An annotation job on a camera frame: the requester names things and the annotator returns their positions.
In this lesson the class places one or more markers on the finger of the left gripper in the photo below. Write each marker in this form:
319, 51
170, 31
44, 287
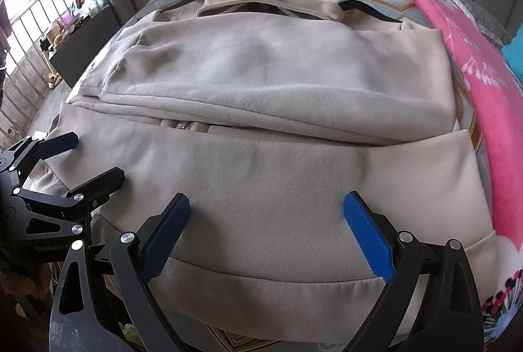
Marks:
97, 191
51, 147

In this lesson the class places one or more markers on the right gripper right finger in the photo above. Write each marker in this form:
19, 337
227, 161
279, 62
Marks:
449, 317

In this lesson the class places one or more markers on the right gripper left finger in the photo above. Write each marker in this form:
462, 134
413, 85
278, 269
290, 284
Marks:
104, 302

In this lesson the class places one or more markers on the cream zip-up jacket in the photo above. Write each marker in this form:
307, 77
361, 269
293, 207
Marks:
266, 114

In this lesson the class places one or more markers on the metal window railing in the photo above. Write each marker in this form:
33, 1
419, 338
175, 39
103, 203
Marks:
29, 76

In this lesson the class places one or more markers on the pink floral blanket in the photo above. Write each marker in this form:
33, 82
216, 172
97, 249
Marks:
497, 100

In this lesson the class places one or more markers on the turquoise fabric item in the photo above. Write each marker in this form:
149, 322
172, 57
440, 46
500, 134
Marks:
513, 54

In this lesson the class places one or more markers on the patterned blue tablecloth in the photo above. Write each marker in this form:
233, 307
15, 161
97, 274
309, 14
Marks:
400, 10

